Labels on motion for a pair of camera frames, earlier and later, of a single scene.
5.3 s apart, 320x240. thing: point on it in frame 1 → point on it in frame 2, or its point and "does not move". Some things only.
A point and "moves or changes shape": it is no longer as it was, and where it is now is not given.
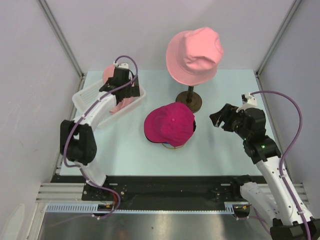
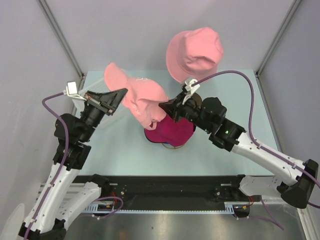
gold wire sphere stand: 173,148 does not move
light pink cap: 108,71 moves or changes shape
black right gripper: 226,114 → 174,108
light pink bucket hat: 193,56 does not move
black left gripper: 133,91 → 108,101
